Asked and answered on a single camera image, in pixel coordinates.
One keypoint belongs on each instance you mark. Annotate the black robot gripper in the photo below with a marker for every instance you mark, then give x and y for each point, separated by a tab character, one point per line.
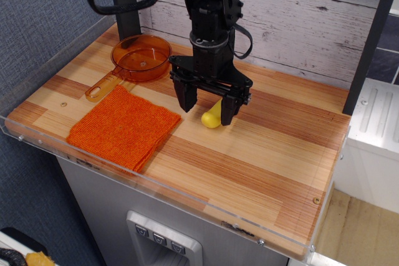
210	68

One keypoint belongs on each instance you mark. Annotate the yellow toy squash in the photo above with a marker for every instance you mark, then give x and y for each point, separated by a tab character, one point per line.
212	117

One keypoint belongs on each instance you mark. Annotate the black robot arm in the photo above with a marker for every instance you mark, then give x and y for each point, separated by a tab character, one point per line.
215	19

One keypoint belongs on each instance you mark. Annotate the orange transparent toy pan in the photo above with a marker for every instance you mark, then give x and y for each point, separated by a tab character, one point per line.
135	59

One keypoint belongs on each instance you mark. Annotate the yellow object bottom left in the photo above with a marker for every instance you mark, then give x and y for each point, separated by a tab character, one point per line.
39	259

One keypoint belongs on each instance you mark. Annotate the orange knitted cloth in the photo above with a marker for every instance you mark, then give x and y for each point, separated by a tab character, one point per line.
124	129

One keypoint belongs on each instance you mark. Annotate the silver dispenser panel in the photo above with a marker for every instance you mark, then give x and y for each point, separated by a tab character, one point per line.
157	244

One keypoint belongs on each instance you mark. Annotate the grey toy fridge cabinet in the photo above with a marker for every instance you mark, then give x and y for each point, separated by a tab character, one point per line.
105	197

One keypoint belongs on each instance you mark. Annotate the white toy sink unit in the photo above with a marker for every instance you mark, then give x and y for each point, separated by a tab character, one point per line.
368	165

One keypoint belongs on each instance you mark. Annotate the clear acrylic table guard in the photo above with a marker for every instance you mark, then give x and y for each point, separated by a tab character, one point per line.
268	172

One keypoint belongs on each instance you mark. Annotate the dark vertical post right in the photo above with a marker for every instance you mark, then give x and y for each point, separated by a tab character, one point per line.
376	29

